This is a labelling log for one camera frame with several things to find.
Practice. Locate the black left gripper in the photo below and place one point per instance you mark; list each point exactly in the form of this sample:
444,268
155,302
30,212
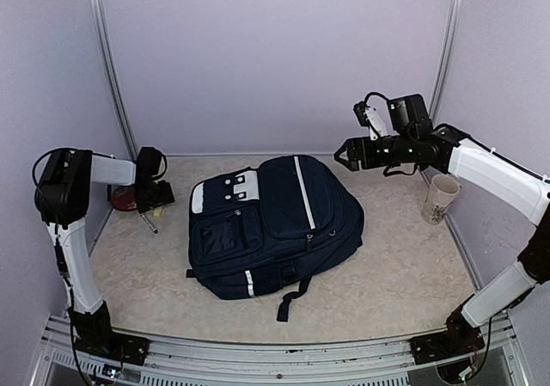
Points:
167,195

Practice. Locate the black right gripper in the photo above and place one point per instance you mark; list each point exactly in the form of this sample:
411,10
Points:
356,152

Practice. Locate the clear ballpoint pen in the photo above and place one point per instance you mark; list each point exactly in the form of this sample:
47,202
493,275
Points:
151,226

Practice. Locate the navy blue student backpack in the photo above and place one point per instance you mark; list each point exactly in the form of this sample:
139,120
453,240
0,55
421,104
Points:
255,231

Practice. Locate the yellow highlighter marker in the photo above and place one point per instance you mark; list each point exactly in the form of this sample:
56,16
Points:
157,213

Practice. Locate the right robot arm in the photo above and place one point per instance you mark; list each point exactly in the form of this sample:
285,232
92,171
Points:
454,152

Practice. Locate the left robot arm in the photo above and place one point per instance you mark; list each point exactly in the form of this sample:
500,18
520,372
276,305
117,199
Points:
62,179

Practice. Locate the red floral bowl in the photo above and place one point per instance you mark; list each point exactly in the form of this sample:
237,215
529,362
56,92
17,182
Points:
123,199

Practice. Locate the floral ceramic mug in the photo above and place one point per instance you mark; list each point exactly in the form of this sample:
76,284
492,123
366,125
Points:
442,192

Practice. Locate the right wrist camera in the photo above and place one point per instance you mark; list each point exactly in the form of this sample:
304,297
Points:
368,117

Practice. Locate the aluminium corner post right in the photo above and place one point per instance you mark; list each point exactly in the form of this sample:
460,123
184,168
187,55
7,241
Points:
439,23

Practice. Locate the aluminium corner post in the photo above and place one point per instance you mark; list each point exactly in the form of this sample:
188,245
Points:
439,23
112,78

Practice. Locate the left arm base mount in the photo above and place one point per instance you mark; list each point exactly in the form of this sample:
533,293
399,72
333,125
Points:
95,336

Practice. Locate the aluminium front rail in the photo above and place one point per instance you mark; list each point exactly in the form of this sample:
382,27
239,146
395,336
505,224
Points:
179,361

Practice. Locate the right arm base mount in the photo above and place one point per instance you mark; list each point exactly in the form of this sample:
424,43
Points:
458,338

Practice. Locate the aluminium corner post left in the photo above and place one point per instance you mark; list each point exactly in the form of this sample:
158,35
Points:
112,78

